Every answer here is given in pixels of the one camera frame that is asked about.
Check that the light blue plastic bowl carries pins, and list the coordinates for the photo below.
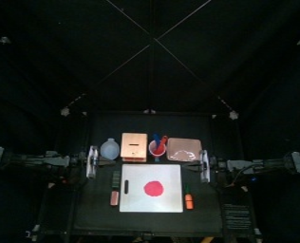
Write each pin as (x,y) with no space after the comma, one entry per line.
(110,149)

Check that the wooden drawer box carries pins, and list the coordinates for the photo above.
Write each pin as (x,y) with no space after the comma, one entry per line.
(134,146)

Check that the blue plastic tool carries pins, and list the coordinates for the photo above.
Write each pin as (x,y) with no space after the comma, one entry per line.
(155,139)

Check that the brown square tray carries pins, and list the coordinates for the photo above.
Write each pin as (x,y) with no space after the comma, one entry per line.
(183,145)

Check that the orange toy carrot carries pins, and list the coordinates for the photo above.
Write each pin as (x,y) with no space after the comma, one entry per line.
(188,201)

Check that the red cup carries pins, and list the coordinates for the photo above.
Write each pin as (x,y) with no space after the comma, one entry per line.
(156,152)

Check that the dark green block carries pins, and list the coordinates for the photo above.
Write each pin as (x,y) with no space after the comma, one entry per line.
(115,179)

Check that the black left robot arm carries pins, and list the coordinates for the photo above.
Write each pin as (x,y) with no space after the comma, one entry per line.
(33,160)

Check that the red plastic tool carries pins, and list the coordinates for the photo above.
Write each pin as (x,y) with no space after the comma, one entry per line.
(162,142)

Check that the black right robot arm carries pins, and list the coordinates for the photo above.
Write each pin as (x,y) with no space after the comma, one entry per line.
(262,164)

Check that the pink block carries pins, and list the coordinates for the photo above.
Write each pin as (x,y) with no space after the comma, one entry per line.
(114,198)

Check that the white crumpled plastic piece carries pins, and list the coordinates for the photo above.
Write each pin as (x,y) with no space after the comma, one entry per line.
(182,155)

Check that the white text label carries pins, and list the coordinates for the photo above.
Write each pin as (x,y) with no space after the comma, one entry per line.
(237,215)

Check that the red round dough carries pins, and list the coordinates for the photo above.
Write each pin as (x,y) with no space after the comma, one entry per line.
(152,189)

